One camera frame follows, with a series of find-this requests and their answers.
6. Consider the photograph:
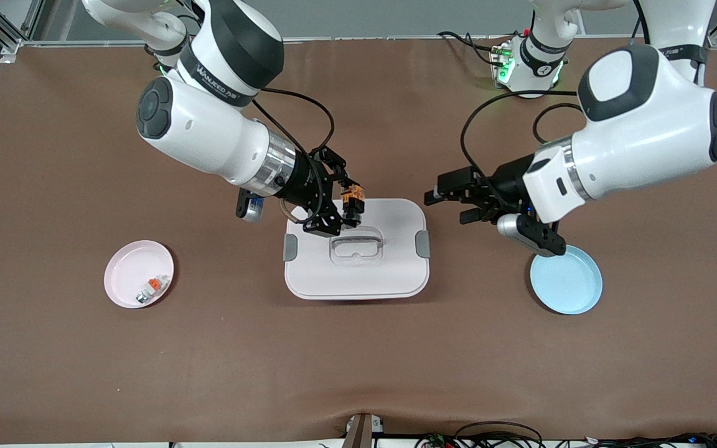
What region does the black orange push-button switch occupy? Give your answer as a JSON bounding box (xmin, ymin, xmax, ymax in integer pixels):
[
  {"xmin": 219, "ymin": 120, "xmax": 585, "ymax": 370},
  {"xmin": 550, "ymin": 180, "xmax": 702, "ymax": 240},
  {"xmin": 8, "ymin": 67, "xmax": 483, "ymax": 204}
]
[{"xmin": 340, "ymin": 185, "xmax": 366, "ymax": 226}]

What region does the pale lidded storage box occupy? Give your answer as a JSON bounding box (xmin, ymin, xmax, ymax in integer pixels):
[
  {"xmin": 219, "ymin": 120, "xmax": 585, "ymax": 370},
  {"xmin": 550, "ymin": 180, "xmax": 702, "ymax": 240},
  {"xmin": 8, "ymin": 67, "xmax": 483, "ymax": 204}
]
[{"xmin": 283, "ymin": 198, "xmax": 432, "ymax": 301}]

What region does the light blue round plate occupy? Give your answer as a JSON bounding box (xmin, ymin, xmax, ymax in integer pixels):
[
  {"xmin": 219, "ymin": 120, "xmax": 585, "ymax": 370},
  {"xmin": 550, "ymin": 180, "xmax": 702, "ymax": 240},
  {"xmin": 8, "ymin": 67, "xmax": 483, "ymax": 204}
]
[{"xmin": 530, "ymin": 245, "xmax": 604, "ymax": 315}]

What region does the pale pink round plate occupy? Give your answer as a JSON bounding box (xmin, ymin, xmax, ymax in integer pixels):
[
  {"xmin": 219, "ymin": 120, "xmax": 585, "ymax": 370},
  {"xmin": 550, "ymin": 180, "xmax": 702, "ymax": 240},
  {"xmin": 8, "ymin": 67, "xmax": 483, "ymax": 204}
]
[{"xmin": 103, "ymin": 240, "xmax": 175, "ymax": 310}]

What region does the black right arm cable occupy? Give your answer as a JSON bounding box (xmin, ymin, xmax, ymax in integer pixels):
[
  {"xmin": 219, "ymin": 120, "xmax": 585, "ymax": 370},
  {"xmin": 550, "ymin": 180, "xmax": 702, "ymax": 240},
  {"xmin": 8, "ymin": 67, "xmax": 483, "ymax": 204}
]
[{"xmin": 251, "ymin": 87, "xmax": 335, "ymax": 164}]

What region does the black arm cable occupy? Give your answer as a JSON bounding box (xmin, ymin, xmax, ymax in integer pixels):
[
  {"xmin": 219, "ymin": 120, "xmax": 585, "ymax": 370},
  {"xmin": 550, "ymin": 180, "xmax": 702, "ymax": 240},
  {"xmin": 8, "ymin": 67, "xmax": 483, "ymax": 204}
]
[
  {"xmin": 461, "ymin": 90, "xmax": 583, "ymax": 189},
  {"xmin": 251, "ymin": 87, "xmax": 335, "ymax": 164}
]

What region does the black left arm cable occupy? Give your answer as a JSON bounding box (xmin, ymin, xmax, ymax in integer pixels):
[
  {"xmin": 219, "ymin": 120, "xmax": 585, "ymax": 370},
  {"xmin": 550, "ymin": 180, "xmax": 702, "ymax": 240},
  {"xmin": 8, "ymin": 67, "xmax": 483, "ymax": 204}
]
[{"xmin": 461, "ymin": 90, "xmax": 583, "ymax": 189}]

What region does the aluminium table edge rail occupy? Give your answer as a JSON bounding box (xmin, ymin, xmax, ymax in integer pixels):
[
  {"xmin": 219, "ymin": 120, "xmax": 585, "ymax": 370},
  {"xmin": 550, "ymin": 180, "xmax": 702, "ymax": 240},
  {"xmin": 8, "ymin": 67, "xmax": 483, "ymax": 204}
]
[{"xmin": 0, "ymin": 34, "xmax": 717, "ymax": 49}]

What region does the black base cable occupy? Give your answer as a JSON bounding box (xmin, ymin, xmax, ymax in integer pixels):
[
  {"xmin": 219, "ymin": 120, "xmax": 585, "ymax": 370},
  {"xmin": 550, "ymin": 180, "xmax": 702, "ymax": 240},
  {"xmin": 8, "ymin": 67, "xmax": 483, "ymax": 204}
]
[{"xmin": 438, "ymin": 31, "xmax": 504, "ymax": 66}]

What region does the white orange push-button switch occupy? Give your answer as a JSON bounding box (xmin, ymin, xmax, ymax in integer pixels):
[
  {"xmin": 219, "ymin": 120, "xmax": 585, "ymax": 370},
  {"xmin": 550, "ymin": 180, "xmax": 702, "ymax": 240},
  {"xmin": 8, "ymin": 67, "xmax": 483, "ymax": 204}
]
[{"xmin": 136, "ymin": 275, "xmax": 170, "ymax": 306}]

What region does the black cable bundle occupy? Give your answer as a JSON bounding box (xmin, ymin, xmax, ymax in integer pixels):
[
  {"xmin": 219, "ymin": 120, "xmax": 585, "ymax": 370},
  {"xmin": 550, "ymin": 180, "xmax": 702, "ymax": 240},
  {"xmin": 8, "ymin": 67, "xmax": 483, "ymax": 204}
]
[{"xmin": 415, "ymin": 421, "xmax": 717, "ymax": 448}]

